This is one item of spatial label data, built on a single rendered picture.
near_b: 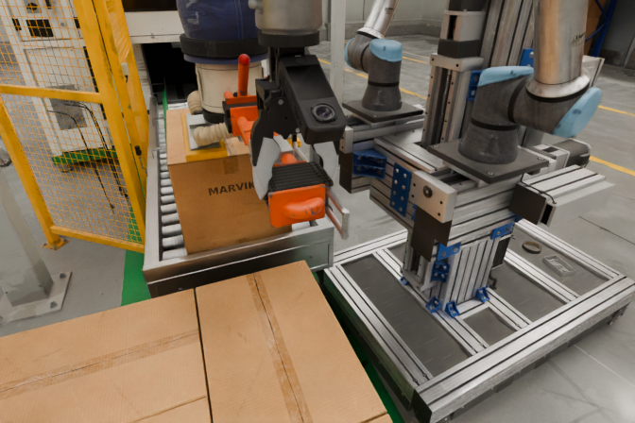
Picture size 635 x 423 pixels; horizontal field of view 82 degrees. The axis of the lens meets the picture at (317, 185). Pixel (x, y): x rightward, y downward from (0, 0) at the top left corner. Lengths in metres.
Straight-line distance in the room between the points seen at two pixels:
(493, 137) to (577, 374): 1.29
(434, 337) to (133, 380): 1.08
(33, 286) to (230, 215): 1.29
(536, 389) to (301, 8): 1.76
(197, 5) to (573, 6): 0.74
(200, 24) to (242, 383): 0.89
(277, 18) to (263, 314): 0.96
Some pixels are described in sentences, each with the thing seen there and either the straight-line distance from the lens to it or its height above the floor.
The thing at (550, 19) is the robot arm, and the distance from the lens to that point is 0.85.
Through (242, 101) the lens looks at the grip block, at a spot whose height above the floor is 1.22.
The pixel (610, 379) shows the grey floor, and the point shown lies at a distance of 2.12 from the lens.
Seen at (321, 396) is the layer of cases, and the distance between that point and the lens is 1.06.
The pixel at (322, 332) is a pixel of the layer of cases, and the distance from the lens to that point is 1.17.
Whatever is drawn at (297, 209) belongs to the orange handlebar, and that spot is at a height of 1.21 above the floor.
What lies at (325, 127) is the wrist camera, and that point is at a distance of 0.37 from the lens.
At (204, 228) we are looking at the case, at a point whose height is 0.69.
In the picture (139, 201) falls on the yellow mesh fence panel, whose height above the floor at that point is 0.46.
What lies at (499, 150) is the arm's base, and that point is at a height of 1.07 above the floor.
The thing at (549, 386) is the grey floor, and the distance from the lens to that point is 1.96.
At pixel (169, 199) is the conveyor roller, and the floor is 0.54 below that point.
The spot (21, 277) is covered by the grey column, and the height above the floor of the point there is 0.19.
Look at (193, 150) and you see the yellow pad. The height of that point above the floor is 1.09.
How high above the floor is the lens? 1.45
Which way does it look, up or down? 29 degrees down
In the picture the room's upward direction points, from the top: straight up
